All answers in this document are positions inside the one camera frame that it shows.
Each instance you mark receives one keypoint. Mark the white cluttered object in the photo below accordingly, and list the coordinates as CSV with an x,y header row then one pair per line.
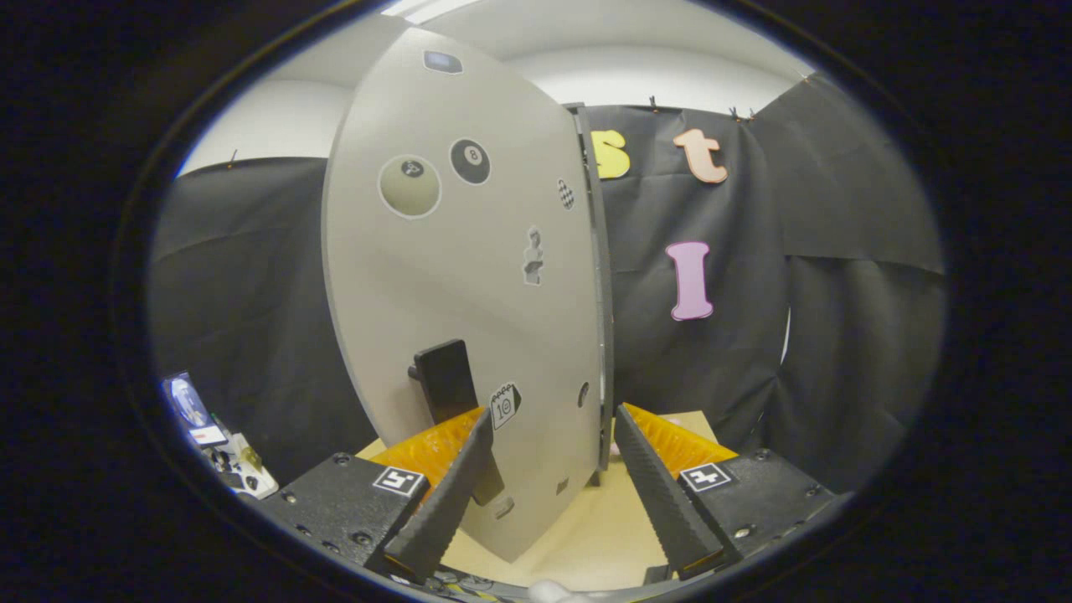
x,y
247,473

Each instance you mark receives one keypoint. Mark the black backdrop cloth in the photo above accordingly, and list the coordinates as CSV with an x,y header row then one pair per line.
x,y
837,335

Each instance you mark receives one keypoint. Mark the glowing blue screen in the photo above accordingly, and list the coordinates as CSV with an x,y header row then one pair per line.
x,y
191,406

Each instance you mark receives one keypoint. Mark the long ceiling light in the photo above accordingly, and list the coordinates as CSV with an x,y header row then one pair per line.
x,y
435,8

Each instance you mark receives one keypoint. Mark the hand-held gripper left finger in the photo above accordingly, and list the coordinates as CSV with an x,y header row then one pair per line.
x,y
448,502

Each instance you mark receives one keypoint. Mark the beige shoe cabinet door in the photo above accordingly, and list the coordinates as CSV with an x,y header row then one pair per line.
x,y
469,293

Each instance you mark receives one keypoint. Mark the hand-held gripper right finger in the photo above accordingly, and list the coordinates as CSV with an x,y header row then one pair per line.
x,y
666,502

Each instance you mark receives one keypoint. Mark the dark grey shoe cabinet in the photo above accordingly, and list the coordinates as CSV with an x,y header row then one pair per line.
x,y
609,318

